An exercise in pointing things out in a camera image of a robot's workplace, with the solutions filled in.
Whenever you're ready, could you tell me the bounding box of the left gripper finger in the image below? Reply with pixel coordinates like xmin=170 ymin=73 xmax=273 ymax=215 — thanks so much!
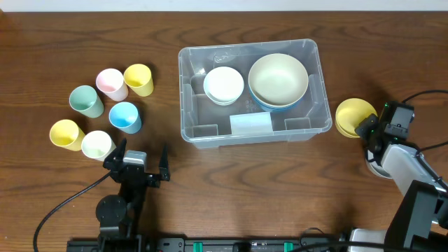
xmin=103 ymin=139 xmax=127 ymax=171
xmin=159 ymin=145 xmax=170 ymax=181

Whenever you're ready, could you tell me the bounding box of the light grey-blue bowl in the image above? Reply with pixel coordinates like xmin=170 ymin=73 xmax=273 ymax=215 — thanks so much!
xmin=365 ymin=150 xmax=392 ymax=179

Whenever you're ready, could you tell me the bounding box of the yellow bowl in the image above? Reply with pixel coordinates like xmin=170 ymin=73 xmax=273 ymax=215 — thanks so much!
xmin=335 ymin=98 xmax=377 ymax=138

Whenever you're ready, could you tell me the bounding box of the small white bowl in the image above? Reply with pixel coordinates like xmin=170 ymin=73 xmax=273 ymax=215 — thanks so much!
xmin=203 ymin=66 xmax=244 ymax=106

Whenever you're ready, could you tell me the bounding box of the clear plastic storage bin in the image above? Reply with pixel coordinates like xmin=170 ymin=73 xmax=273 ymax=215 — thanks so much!
xmin=178 ymin=38 xmax=333 ymax=148

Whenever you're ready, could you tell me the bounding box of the large beige bowl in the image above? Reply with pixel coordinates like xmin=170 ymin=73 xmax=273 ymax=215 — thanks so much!
xmin=248 ymin=53 xmax=309 ymax=107

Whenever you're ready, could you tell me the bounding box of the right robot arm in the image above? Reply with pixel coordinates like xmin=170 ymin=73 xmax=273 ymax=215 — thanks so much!
xmin=349 ymin=110 xmax=447 ymax=251

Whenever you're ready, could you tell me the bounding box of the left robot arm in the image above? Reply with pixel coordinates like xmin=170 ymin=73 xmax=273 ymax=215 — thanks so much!
xmin=95 ymin=139 xmax=171 ymax=241

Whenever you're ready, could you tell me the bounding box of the pale white-green plastic cup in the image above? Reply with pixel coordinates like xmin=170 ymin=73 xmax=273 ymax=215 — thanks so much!
xmin=81 ymin=130 xmax=116 ymax=162

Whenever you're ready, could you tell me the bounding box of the blue plastic cup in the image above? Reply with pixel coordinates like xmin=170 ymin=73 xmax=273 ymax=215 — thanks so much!
xmin=108 ymin=101 xmax=142 ymax=134

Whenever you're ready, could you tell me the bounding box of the yellow plastic cup lower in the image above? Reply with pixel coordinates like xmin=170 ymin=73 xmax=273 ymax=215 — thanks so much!
xmin=49 ymin=119 xmax=85 ymax=151

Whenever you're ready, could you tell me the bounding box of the yellow plastic cup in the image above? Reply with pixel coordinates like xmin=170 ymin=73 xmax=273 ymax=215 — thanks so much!
xmin=49 ymin=119 xmax=85 ymax=151
xmin=123 ymin=64 xmax=154 ymax=97

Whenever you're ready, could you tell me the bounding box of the green plastic cup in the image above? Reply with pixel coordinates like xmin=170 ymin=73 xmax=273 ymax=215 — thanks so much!
xmin=69 ymin=85 xmax=104 ymax=118

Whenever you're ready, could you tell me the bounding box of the pink plastic cup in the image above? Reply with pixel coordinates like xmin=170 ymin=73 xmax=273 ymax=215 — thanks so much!
xmin=95 ymin=69 xmax=129 ymax=102

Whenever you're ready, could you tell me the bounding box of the yellow plastic cup upper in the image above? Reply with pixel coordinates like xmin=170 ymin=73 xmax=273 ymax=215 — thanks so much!
xmin=123 ymin=64 xmax=154 ymax=97

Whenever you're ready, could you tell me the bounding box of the white label on bin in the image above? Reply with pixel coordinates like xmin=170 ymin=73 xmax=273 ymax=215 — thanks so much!
xmin=230 ymin=112 xmax=273 ymax=136

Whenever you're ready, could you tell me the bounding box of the silver camera on left gripper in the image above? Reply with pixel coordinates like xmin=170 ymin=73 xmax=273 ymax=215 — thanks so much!
xmin=123 ymin=150 xmax=147 ymax=167

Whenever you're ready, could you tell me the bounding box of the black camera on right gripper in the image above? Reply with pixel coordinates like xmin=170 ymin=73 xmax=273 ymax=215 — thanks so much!
xmin=379 ymin=101 xmax=414 ymax=140

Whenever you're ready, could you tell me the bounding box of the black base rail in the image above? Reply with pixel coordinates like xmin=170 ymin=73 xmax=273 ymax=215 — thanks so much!
xmin=66 ymin=237 xmax=417 ymax=252

